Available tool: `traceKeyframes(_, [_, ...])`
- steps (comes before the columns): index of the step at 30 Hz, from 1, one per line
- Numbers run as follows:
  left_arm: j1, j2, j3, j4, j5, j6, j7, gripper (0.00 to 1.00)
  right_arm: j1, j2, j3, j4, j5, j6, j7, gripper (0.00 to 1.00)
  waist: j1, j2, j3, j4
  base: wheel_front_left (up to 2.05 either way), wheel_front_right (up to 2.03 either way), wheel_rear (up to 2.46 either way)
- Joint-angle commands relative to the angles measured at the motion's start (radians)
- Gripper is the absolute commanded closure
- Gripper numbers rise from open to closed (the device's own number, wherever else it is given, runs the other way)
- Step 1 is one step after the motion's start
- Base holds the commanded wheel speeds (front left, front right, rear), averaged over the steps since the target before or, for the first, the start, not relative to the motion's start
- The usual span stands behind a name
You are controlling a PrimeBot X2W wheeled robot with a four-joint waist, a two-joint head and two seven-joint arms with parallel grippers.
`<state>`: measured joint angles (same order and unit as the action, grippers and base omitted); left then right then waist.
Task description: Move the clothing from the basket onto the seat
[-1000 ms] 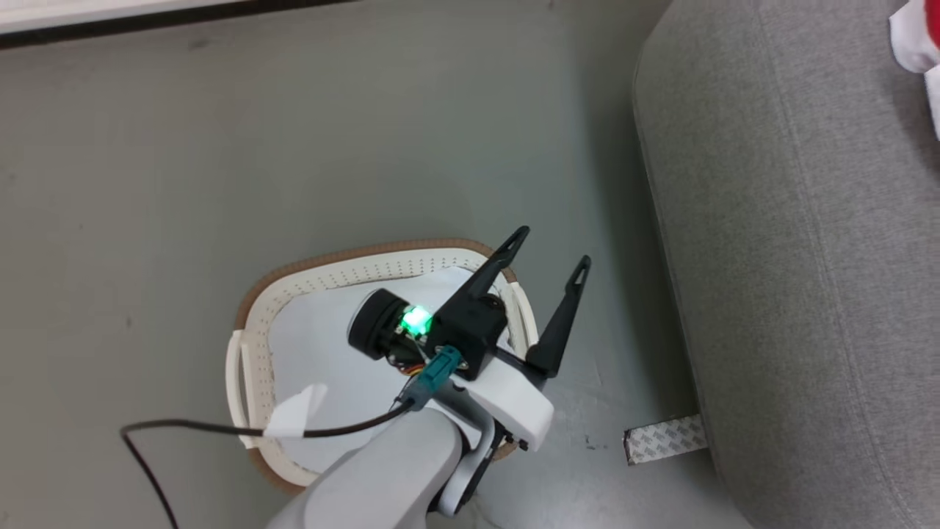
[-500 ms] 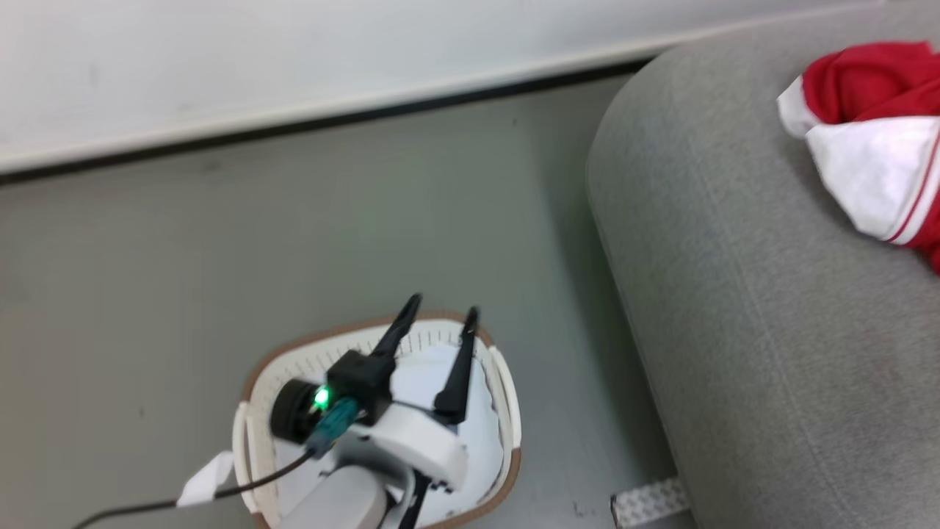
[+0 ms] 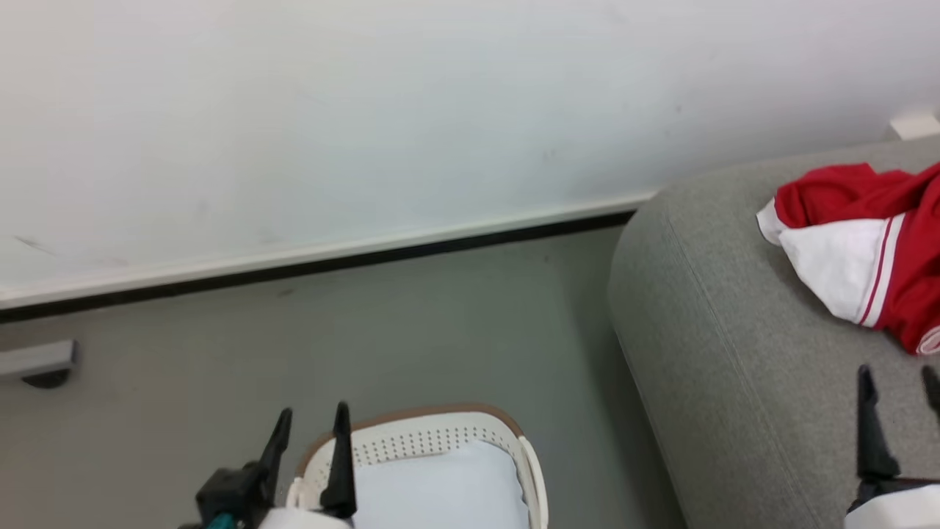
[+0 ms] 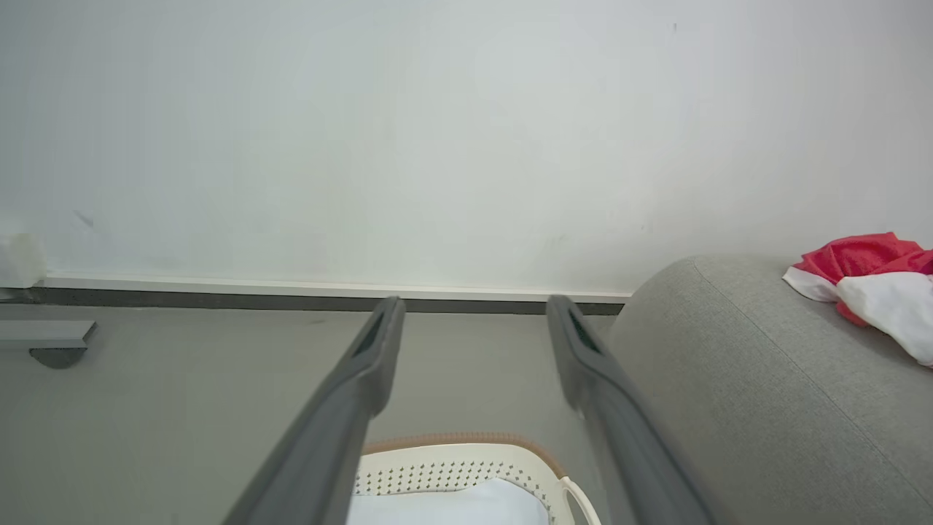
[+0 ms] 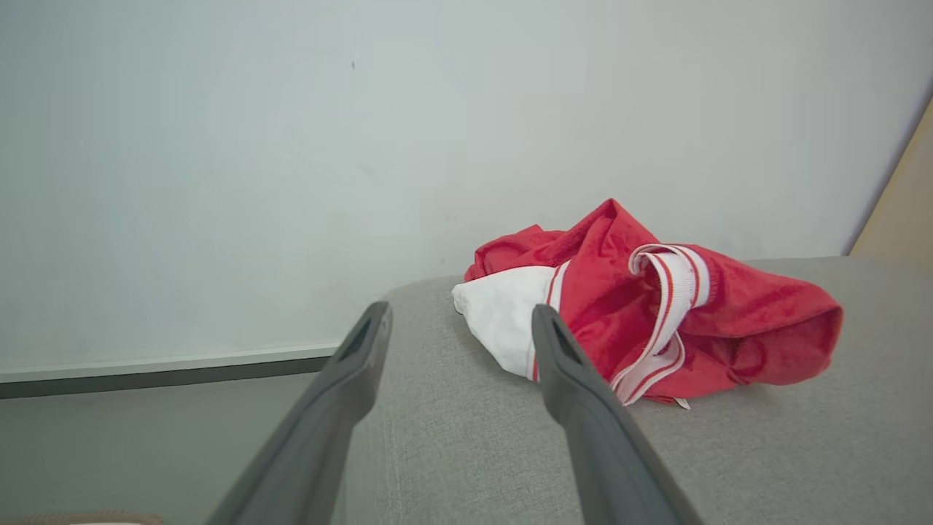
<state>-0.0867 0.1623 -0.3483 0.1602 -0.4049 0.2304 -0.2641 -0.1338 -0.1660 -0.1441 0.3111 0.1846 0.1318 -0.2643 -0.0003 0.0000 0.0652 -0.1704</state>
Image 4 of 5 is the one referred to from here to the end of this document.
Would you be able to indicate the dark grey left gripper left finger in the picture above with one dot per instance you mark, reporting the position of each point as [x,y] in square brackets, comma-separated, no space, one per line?
[328,430]

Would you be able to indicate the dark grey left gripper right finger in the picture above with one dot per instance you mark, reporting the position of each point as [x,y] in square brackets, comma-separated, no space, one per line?
[619,430]

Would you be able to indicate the red and white jersey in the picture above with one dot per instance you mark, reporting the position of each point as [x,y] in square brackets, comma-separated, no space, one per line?
[867,259]

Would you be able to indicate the white perforated laundry basket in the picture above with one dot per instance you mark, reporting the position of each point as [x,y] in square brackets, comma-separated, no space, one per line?
[452,467]

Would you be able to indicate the grey fabric sofa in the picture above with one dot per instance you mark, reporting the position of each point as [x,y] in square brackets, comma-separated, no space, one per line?
[743,394]

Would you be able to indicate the plain white garment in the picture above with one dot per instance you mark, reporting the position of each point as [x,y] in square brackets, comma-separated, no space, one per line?
[452,509]

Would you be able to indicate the black floor edge strip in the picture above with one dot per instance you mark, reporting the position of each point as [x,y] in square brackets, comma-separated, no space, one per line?
[219,300]

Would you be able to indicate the black round floor foot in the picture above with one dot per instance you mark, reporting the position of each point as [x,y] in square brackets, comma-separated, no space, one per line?
[58,356]

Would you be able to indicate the grey metal foot bar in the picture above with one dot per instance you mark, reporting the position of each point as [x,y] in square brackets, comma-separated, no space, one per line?
[44,333]

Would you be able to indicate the white wall skirting strip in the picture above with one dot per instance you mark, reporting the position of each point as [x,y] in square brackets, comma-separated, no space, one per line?
[328,288]

